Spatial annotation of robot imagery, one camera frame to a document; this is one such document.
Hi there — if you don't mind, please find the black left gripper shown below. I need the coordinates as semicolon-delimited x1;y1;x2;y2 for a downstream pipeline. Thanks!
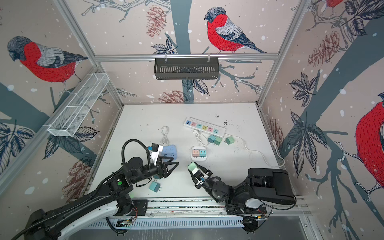
132;155;179;185

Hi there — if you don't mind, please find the blue square power strip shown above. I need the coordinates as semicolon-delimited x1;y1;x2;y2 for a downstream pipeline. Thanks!
159;145;178;160

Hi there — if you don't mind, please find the pink charger plug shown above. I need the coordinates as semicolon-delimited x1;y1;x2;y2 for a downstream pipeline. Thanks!
192;150;200;158

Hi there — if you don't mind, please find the white square power strip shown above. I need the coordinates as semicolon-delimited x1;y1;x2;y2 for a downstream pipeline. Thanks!
191;146;208;162

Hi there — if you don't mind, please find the light green charger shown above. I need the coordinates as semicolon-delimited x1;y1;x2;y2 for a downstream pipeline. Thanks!
213;137;222;146

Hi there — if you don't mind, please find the white long power strip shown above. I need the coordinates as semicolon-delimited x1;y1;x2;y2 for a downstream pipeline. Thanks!
183;117;226;138

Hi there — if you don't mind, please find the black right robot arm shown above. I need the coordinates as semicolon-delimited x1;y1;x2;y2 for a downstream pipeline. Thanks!
188;163;297;217

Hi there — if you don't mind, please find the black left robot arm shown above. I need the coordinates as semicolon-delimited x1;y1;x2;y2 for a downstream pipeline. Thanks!
13;139;179;240

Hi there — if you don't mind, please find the teal charger front lowest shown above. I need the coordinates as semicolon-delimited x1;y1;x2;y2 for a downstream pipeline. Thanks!
149;182;161;193

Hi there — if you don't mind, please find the black hanging basket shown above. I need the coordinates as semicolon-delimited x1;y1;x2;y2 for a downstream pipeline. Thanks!
154;58;220;80

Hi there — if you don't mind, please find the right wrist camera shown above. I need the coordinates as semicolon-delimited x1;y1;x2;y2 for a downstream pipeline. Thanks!
192;168;206;184

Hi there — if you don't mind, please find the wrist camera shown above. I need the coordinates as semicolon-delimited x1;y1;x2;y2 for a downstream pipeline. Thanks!
192;168;206;184
148;144;164;165

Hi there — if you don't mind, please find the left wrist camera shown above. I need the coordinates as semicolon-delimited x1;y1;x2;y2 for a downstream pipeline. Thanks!
148;144;164;165

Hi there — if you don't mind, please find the white square strip cable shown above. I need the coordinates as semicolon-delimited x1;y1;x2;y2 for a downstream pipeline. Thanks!
193;130;208;148

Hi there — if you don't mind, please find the white blue strip cable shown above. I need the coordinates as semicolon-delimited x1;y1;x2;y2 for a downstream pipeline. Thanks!
160;125;170;146

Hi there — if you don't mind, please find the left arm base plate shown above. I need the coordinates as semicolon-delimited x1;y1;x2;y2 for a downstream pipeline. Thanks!
115;199;149;217

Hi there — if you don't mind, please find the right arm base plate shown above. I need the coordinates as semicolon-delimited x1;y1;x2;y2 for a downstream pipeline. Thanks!
226;198;267;216

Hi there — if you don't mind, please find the white wire mesh shelf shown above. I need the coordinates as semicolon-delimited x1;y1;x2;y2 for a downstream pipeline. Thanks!
48;73;110;137

